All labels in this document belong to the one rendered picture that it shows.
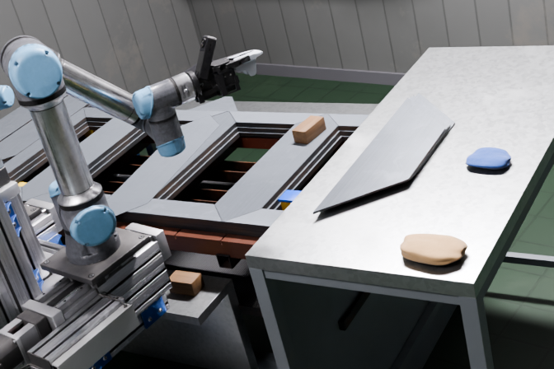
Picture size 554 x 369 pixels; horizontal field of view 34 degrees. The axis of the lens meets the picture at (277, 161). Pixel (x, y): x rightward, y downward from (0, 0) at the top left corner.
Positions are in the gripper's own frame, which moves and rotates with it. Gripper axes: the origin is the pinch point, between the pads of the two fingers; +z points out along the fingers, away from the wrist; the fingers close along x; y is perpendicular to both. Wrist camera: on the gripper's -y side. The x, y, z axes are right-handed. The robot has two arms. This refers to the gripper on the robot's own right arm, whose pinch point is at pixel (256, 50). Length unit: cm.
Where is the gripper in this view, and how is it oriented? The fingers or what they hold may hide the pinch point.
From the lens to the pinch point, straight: 242.7
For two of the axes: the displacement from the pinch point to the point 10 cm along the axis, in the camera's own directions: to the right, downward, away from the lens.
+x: 4.0, 2.0, -8.9
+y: 2.8, 9.0, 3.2
